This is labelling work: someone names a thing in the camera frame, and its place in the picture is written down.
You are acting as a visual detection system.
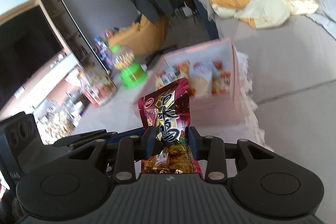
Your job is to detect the yellow red cartoon snack bag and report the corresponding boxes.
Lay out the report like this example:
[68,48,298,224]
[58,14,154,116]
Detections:
[212,61,231,95]

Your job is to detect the green gumball dispenser toy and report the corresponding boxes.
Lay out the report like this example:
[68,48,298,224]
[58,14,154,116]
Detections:
[112,44,147,88]

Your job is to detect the clear plastic biscuit jar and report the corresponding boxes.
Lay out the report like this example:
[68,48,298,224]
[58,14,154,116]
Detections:
[77,64,117,106]

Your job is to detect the dark red snack bag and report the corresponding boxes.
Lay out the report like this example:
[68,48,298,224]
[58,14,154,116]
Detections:
[138,77,202,174]

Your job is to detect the white rice cracker packet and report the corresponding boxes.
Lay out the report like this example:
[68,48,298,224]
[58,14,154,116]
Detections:
[189,61,213,97]

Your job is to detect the glass jar of peanuts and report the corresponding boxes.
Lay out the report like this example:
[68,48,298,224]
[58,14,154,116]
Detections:
[33,98,75,145]

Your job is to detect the yellow panda snack bag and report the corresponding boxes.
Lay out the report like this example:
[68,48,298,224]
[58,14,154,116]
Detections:
[155,60,190,90]

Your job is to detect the orange bean bag chair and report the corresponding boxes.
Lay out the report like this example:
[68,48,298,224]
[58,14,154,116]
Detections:
[108,15,168,57]

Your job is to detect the pink gift box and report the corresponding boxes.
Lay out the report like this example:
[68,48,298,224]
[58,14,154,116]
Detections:
[131,38,244,126]

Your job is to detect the black television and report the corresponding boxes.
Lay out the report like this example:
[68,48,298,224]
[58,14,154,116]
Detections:
[0,6,63,107]

